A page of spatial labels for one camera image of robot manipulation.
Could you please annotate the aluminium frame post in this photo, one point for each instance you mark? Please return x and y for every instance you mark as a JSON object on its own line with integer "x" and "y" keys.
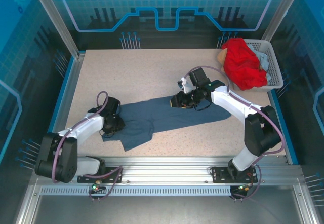
{"x": 58, "y": 21}
{"x": 281, "y": 13}

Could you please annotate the black base plate of right arm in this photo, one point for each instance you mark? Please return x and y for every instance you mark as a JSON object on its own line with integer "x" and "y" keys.
{"x": 221, "y": 174}

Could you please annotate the blue t-shirt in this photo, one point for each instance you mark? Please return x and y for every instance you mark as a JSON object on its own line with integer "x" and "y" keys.
{"x": 164, "y": 117}

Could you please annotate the tan t-shirt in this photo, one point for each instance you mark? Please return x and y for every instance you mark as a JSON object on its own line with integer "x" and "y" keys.
{"x": 222, "y": 56}

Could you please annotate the grey plastic laundry basket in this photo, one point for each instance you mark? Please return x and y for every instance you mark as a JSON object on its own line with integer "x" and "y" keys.
{"x": 274, "y": 67}

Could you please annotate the black base plate of left arm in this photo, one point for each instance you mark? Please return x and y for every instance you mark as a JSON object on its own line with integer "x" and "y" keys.
{"x": 111, "y": 174}

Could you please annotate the light grey t-shirt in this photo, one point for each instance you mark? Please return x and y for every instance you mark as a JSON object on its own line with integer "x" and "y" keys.
{"x": 263, "y": 59}

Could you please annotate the aluminium mounting rail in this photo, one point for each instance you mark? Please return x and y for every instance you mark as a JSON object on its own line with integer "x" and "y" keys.
{"x": 164, "y": 168}

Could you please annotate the red t-shirt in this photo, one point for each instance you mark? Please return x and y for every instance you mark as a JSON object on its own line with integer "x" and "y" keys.
{"x": 240, "y": 61}

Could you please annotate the blue printed gear panel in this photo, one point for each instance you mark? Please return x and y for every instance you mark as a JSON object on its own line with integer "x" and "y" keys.
{"x": 167, "y": 3}

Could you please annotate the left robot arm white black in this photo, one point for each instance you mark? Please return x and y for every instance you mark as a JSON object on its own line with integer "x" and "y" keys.
{"x": 83, "y": 130}

